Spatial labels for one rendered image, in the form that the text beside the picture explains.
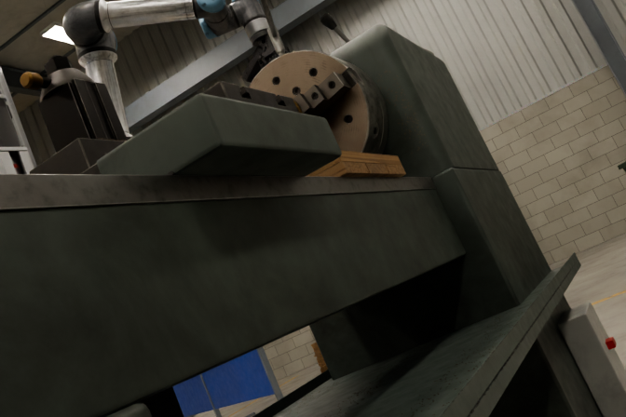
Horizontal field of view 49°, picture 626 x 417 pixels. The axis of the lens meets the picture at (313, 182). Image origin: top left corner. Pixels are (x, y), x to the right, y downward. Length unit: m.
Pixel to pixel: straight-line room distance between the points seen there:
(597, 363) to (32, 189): 1.48
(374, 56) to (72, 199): 1.12
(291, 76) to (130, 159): 0.83
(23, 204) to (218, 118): 0.22
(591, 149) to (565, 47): 1.66
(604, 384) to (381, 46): 0.95
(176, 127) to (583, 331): 1.30
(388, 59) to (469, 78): 10.10
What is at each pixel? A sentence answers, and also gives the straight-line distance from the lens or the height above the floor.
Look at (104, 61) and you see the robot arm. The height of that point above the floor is 1.64.
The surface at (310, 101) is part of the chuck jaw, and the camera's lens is 1.40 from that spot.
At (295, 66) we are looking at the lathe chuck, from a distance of 1.50.
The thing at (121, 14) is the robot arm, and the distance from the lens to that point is 2.06.
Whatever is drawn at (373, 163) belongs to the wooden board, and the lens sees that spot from 1.17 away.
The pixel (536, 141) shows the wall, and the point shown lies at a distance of 11.37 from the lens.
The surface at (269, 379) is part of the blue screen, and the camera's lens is 6.32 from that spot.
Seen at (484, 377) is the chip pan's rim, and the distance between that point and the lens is 0.80.
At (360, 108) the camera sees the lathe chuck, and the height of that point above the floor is 1.04.
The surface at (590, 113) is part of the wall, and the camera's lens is 11.36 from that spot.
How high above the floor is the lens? 0.68
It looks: 11 degrees up
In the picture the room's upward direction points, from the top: 24 degrees counter-clockwise
